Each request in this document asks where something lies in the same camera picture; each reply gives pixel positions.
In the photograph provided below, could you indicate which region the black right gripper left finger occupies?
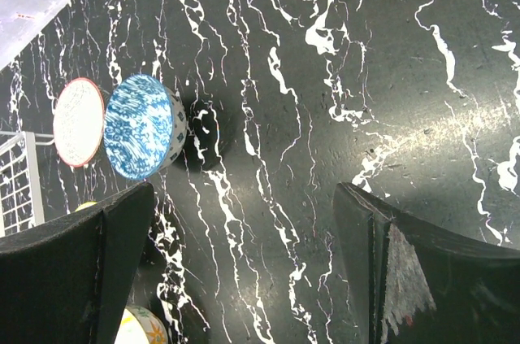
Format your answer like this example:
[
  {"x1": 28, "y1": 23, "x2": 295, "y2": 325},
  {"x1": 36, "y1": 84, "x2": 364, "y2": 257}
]
[{"x1": 1, "y1": 182, "x2": 154, "y2": 343}]

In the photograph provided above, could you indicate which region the blue patterned bowl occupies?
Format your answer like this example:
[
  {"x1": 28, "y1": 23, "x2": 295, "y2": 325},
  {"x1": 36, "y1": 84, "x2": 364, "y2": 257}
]
[{"x1": 103, "y1": 73, "x2": 188, "y2": 181}]

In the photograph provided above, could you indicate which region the white wire dish rack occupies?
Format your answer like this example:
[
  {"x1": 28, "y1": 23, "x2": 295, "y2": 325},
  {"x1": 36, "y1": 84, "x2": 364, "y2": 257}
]
[{"x1": 1, "y1": 131, "x2": 54, "y2": 237}]

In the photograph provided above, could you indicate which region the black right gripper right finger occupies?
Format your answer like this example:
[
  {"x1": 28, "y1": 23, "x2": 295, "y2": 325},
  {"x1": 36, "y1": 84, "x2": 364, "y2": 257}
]
[{"x1": 332, "y1": 182, "x2": 519, "y2": 343}]

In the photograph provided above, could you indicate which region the grey bowl red rim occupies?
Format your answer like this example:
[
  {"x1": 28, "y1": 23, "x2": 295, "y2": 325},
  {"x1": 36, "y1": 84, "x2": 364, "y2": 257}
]
[{"x1": 53, "y1": 77, "x2": 105, "y2": 168}]

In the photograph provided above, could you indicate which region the orange flower leaf bowl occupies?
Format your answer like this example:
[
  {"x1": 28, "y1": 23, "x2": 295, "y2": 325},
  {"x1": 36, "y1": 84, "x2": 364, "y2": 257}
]
[{"x1": 115, "y1": 305, "x2": 169, "y2": 344}]

